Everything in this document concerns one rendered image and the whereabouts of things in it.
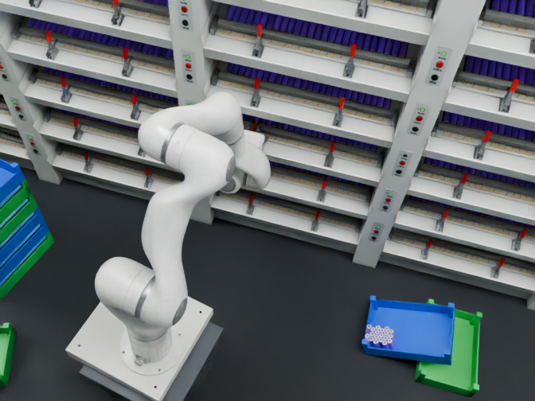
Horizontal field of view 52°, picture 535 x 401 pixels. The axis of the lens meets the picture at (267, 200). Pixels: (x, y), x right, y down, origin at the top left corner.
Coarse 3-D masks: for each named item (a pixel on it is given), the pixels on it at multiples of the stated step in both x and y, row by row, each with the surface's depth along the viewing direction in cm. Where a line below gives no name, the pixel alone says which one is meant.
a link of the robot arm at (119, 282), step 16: (112, 272) 132; (128, 272) 132; (144, 272) 133; (96, 288) 133; (112, 288) 131; (128, 288) 130; (144, 288) 130; (112, 304) 133; (128, 304) 130; (128, 320) 141; (144, 336) 144; (160, 336) 147
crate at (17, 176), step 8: (0, 160) 188; (0, 168) 193; (8, 168) 190; (16, 168) 184; (0, 176) 190; (8, 176) 191; (16, 176) 186; (0, 184) 188; (8, 184) 184; (16, 184) 187; (0, 192) 182; (8, 192) 185; (0, 200) 184
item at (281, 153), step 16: (272, 144) 189; (304, 144) 189; (272, 160) 191; (288, 160) 187; (304, 160) 187; (320, 160) 187; (336, 160) 186; (368, 160) 186; (384, 160) 184; (336, 176) 188; (352, 176) 185; (368, 176) 184
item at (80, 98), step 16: (32, 64) 199; (32, 80) 198; (48, 80) 200; (64, 80) 192; (80, 80) 198; (96, 80) 198; (32, 96) 199; (48, 96) 198; (64, 96) 196; (80, 96) 198; (96, 96) 198; (112, 96) 198; (128, 96) 195; (144, 96) 195; (160, 96) 195; (80, 112) 199; (96, 112) 196; (112, 112) 195; (128, 112) 195; (144, 112) 195
